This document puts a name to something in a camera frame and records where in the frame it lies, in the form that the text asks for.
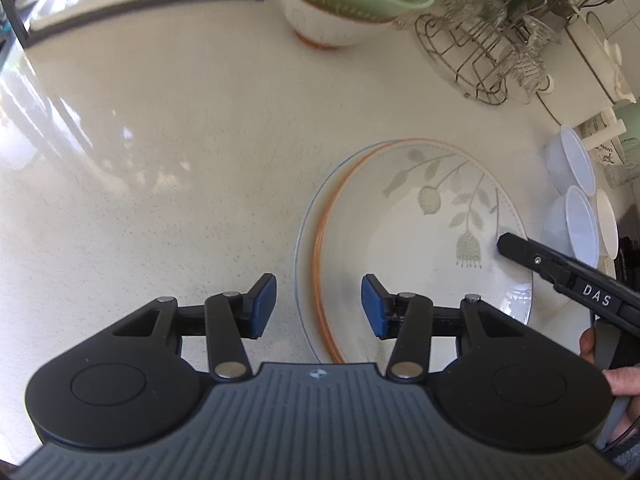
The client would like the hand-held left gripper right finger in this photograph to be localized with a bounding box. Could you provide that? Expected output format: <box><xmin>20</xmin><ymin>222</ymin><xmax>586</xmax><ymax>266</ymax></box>
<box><xmin>361</xmin><ymin>274</ymin><xmax>531</xmax><ymax>381</ymax></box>

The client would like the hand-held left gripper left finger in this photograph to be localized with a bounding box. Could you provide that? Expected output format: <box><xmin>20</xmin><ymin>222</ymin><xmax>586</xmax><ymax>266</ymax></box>
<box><xmin>112</xmin><ymin>274</ymin><xmax>277</xmax><ymax>380</ymax></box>

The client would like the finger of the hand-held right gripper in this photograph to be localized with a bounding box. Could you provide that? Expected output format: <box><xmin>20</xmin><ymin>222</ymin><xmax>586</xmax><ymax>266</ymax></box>
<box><xmin>496</xmin><ymin>232</ymin><xmax>571</xmax><ymax>286</ymax></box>

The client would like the white plate with pink rose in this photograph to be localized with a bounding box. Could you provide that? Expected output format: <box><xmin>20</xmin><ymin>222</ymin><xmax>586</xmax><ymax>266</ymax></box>
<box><xmin>294</xmin><ymin>141</ymin><xmax>396</xmax><ymax>365</ymax></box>

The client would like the white plastic bowl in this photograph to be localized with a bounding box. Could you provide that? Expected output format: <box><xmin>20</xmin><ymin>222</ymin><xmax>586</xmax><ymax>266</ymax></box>
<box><xmin>542</xmin><ymin>185</ymin><xmax>601</xmax><ymax>269</ymax></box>
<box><xmin>544</xmin><ymin>125</ymin><xmax>597</xmax><ymax>197</ymax></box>

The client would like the cream ceramic bowl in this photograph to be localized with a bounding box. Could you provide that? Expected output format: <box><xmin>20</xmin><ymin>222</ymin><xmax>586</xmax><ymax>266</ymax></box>
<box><xmin>594</xmin><ymin>189</ymin><xmax>621</xmax><ymax>261</ymax></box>

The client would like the person's right hand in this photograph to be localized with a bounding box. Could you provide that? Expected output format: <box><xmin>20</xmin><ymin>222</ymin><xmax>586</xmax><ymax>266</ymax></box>
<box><xmin>579</xmin><ymin>327</ymin><xmax>640</xmax><ymax>397</ymax></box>

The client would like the floral mug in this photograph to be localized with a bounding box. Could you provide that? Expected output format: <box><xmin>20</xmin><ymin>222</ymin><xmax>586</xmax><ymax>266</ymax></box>
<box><xmin>582</xmin><ymin>109</ymin><xmax>627</xmax><ymax>163</ymax></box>

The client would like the pale green pitcher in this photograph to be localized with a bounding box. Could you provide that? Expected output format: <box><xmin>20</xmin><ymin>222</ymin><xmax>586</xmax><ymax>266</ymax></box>
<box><xmin>611</xmin><ymin>101</ymin><xmax>640</xmax><ymax>196</ymax></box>

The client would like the white electric pot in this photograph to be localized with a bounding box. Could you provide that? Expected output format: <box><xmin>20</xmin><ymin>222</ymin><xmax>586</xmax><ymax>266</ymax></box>
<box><xmin>537</xmin><ymin>9</ymin><xmax>635</xmax><ymax>127</ymax></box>

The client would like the white bowl with red base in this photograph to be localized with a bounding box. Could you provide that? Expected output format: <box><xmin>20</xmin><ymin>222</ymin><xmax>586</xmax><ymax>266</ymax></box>
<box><xmin>277</xmin><ymin>0</ymin><xmax>397</xmax><ymax>52</ymax></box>

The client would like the black metal dish rack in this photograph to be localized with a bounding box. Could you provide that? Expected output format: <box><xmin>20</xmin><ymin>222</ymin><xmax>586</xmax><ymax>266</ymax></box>
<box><xmin>0</xmin><ymin>0</ymin><xmax>277</xmax><ymax>52</ymax></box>

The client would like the wire cup rack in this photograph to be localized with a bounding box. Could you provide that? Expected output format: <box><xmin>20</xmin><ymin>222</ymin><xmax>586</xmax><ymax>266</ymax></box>
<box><xmin>414</xmin><ymin>9</ymin><xmax>557</xmax><ymax>107</ymax></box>

